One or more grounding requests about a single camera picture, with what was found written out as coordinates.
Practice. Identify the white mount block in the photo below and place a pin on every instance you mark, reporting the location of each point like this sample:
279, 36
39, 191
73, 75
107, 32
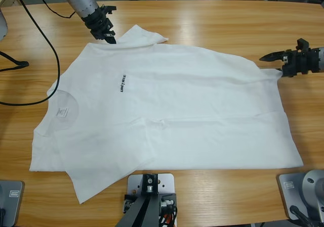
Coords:
167, 181

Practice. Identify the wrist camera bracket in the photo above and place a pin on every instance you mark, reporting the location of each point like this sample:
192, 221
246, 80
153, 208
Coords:
110, 8
302, 43

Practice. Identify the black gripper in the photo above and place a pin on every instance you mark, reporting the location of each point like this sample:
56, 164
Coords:
300, 62
98, 22

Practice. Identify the white Unitree T-shirt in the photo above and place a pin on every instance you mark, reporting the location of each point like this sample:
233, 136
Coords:
177, 110

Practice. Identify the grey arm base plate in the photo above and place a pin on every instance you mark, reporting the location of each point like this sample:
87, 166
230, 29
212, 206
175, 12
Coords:
12, 204
288, 191

